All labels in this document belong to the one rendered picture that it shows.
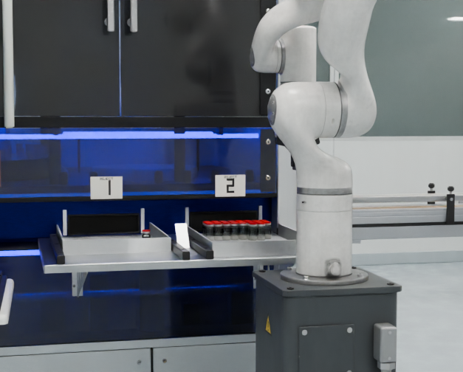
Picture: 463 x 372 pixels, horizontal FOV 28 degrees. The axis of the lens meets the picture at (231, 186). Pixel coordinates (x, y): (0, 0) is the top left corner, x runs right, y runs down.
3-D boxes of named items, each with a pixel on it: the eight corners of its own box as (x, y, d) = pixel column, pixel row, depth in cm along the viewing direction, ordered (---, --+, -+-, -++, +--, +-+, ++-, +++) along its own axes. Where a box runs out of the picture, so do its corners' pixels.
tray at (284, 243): (187, 238, 251) (186, 226, 250) (279, 236, 256) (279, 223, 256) (212, 257, 217) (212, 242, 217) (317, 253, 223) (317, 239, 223)
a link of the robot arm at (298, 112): (360, 194, 195) (362, 80, 194) (276, 195, 191) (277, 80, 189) (340, 190, 207) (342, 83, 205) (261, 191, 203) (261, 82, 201)
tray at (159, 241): (56, 237, 253) (56, 224, 253) (151, 234, 259) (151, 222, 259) (63, 255, 220) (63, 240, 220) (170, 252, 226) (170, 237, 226)
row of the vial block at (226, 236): (204, 240, 247) (204, 222, 246) (269, 238, 251) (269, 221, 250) (206, 240, 245) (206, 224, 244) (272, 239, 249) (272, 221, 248)
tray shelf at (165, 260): (38, 244, 252) (38, 238, 252) (284, 237, 268) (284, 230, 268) (43, 273, 206) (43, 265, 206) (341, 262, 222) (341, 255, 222)
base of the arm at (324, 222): (381, 283, 194) (382, 195, 193) (295, 287, 190) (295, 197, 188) (349, 269, 213) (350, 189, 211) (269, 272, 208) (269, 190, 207)
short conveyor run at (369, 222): (287, 243, 270) (287, 189, 269) (272, 236, 285) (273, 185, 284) (501, 236, 286) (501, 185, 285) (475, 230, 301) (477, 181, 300)
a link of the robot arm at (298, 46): (282, 81, 212) (320, 82, 214) (283, 23, 211) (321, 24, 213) (272, 83, 220) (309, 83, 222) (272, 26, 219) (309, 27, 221)
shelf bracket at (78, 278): (71, 296, 247) (71, 248, 247) (83, 295, 248) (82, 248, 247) (81, 323, 215) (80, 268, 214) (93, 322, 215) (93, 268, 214)
